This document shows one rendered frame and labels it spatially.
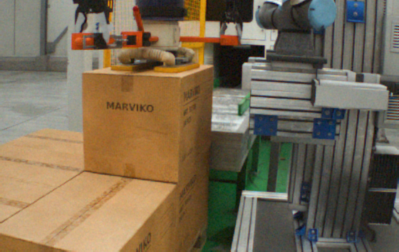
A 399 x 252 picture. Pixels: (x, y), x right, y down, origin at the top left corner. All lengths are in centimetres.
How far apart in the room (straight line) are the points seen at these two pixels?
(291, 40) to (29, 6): 1170
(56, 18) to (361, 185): 1123
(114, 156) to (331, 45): 99
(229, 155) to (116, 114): 80
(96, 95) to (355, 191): 117
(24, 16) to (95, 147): 1144
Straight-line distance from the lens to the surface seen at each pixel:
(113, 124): 162
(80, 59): 322
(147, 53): 163
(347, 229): 197
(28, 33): 1292
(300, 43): 156
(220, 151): 220
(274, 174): 279
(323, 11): 144
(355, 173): 188
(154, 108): 154
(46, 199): 146
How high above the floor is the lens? 110
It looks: 11 degrees down
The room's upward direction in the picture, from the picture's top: 2 degrees clockwise
